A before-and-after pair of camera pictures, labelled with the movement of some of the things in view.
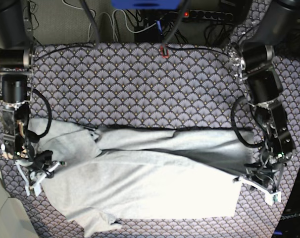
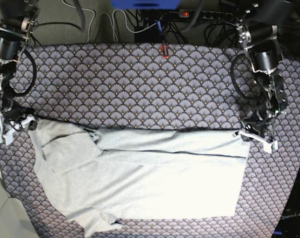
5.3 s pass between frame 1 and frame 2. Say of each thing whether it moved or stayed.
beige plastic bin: stayed
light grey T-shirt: stayed
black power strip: stayed
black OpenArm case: stayed
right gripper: moved
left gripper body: moved
